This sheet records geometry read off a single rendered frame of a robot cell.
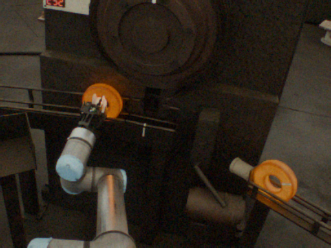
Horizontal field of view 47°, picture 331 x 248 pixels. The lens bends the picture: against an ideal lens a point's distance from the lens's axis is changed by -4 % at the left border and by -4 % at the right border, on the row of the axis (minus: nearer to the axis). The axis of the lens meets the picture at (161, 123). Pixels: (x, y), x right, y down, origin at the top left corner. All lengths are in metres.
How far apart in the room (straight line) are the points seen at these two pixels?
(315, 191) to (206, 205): 1.19
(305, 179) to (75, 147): 1.69
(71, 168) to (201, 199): 0.52
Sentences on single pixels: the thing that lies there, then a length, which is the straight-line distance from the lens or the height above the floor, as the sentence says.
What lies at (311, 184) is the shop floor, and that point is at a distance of 2.62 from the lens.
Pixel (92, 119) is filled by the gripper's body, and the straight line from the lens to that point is 1.41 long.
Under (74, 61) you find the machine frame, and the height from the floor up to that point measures 0.87.
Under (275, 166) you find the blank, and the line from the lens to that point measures 1.35.
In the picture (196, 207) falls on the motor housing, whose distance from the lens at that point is 1.52.
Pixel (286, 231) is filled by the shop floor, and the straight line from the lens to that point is 2.26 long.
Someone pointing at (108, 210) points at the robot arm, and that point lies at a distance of 1.12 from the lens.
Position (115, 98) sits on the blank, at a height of 0.79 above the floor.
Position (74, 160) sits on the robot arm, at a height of 0.73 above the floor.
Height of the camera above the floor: 1.59
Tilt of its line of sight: 35 degrees down
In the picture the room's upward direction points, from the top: 8 degrees clockwise
